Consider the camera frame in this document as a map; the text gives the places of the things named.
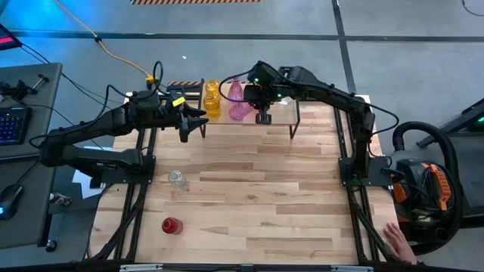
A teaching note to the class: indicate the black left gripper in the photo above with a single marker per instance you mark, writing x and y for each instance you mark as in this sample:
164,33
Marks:
174,115

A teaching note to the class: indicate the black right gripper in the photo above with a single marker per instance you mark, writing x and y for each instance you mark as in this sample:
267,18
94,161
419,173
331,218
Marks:
261,96

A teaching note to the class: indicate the yellow embossed glass vase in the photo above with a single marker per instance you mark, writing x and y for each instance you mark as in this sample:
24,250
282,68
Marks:
211,107

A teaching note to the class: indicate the pink tall glass vase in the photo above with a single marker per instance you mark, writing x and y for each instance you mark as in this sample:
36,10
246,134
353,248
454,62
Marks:
235,90

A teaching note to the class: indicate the pink short glass jar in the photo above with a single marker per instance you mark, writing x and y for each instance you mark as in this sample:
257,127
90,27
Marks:
239,111

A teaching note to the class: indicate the yellow ribbed glass vase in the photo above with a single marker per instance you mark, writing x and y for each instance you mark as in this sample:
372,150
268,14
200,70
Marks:
212,87

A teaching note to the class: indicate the clear short glass jar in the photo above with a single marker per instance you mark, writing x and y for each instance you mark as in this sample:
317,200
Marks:
177,178

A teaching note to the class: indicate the red ribbed glass bottle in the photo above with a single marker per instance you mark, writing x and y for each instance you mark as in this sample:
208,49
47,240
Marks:
172,225

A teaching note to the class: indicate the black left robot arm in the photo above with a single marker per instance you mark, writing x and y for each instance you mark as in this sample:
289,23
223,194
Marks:
94,124

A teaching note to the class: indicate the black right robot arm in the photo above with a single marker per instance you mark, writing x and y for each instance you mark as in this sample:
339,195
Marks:
332,94

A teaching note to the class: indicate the wooden shelf black metal legs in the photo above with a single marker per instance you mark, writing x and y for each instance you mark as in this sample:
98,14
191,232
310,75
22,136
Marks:
281,115

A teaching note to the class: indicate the grey desk top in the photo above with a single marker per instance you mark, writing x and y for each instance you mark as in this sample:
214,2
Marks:
41,113
30,226

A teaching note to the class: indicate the silver aluminium extrusion bar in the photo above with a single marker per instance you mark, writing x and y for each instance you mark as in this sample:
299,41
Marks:
141,267
351,269

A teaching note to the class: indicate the black desk clamp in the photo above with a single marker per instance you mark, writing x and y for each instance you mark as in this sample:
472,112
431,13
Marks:
19,90

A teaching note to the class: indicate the backlit computer keyboard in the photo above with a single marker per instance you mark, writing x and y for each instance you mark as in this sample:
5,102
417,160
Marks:
13,126

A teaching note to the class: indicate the black desk foot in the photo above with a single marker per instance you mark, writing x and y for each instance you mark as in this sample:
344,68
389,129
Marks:
50,246

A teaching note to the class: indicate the black equipment stand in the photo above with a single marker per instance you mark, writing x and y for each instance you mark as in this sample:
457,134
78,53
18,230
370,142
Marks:
453,126

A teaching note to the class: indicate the black orange vacuum cleaner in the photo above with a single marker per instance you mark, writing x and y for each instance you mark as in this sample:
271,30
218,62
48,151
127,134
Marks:
438,181

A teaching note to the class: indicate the person's hand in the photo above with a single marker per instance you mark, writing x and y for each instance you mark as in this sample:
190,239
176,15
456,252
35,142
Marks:
399,245

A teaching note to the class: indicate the black computer mouse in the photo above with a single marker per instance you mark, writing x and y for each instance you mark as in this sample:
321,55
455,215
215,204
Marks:
9,200

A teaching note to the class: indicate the screen with red display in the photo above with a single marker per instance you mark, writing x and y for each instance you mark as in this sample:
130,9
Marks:
5,39

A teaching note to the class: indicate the black metal table frame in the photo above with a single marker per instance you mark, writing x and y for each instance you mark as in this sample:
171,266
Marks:
380,172

